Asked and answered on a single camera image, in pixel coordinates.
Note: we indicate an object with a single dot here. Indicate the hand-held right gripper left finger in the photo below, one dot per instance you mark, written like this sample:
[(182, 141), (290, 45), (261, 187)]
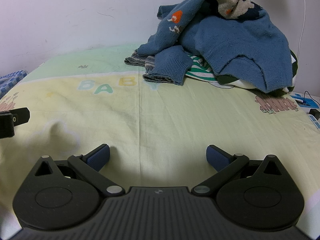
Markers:
[(98, 157)]

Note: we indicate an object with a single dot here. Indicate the green white striped garment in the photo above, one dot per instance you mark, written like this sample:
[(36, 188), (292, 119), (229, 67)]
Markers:
[(200, 66)]

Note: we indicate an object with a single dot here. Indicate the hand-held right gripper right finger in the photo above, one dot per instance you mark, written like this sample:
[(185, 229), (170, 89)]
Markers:
[(217, 158)]

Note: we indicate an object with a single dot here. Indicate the black power adapter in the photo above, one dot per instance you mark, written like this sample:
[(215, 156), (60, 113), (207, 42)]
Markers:
[(315, 113)]

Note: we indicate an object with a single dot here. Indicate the blue knit sweater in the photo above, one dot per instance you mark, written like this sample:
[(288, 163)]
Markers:
[(237, 42)]

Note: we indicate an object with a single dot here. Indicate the blue white box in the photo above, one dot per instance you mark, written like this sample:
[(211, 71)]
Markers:
[(315, 124), (311, 103)]

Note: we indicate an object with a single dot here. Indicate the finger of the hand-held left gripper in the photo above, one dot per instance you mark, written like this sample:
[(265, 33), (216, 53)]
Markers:
[(17, 118)]

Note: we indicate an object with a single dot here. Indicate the dark green garment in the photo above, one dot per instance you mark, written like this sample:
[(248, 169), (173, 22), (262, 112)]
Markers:
[(226, 80)]

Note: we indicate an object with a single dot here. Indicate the blue checkered blanket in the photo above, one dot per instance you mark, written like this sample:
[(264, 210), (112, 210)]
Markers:
[(10, 81)]

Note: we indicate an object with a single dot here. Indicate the grey striped garment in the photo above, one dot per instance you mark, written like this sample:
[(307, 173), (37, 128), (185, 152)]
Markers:
[(136, 60)]

